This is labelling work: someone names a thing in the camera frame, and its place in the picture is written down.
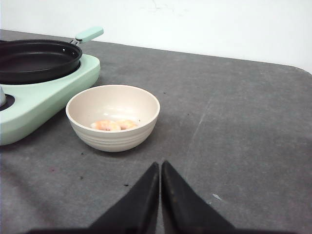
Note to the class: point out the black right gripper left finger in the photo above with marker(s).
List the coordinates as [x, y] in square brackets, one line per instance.
[136, 212]

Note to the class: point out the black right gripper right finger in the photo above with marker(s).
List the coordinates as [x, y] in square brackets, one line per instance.
[188, 212]

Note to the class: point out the pink shrimp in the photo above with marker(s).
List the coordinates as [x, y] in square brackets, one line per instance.
[125, 124]
[105, 125]

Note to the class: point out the beige ribbed bowl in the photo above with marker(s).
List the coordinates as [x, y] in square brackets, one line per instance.
[113, 102]

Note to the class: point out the mint green breakfast maker base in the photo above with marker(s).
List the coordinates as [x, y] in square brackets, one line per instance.
[36, 103]

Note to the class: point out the grey felt table mat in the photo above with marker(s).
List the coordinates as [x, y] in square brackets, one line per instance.
[239, 132]

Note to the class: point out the silver right control knob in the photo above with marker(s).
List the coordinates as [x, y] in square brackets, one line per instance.
[2, 97]

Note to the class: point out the black frying pan green handle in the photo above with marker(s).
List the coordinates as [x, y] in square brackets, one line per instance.
[31, 61]

